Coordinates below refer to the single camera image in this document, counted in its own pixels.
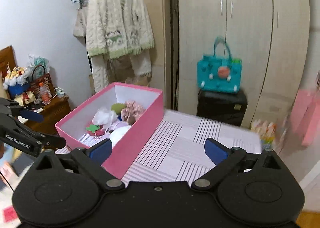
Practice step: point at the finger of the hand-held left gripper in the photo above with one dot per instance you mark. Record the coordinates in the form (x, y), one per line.
(55, 142)
(32, 115)

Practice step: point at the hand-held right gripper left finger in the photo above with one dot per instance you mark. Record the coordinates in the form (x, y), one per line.
(101, 151)

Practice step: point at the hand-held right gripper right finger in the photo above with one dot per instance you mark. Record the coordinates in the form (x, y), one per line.
(215, 154)

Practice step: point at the pink strawberry plush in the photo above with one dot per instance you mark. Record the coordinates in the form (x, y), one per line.
(96, 131)

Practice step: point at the white mesh pouch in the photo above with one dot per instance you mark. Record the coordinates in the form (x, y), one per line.
(103, 117)

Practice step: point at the pink cardboard box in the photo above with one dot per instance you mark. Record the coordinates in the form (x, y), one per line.
(140, 137)

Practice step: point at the green plush toy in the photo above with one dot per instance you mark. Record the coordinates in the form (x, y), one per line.
(118, 108)

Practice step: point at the pink floral scrunchie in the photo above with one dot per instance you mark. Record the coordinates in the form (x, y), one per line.
(132, 111)

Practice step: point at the cream gift pouch red ribbon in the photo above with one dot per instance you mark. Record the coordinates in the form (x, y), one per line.
(26, 98)

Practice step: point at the wooden nightstand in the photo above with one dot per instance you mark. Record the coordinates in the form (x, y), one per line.
(55, 112)

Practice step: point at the orange drink bottle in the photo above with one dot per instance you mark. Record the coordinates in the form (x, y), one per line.
(45, 95)

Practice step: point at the blue wrapped flower bouquet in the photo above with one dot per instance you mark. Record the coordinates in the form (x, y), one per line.
(15, 87)

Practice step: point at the striped tablecloth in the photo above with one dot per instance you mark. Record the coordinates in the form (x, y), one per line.
(180, 142)

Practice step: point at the small green printed packet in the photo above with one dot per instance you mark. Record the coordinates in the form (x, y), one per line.
(61, 92)

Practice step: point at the woven basket bag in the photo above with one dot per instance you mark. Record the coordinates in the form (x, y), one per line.
(48, 80)

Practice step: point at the black suitcase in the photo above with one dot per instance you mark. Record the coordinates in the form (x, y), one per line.
(220, 107)

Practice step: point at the crumpled plastic bag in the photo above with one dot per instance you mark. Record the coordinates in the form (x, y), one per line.
(38, 62)

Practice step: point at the colourful printed bag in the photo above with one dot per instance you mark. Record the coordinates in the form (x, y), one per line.
(266, 130)

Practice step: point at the wooden headboard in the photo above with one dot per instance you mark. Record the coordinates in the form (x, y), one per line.
(7, 60)

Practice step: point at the teal felt handbag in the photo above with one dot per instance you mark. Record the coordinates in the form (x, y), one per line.
(212, 80)

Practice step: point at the cream fluffy pants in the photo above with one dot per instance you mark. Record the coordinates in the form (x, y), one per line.
(100, 75)

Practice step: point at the pink shopping bag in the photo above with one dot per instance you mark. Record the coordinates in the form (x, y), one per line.
(307, 122)

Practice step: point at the canvas tote bag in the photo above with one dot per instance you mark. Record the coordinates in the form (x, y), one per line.
(78, 27)

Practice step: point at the beige wardrobe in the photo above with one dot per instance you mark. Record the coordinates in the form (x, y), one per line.
(250, 42)

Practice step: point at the cream knitted cardigan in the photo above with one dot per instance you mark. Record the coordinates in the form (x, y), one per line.
(112, 17)

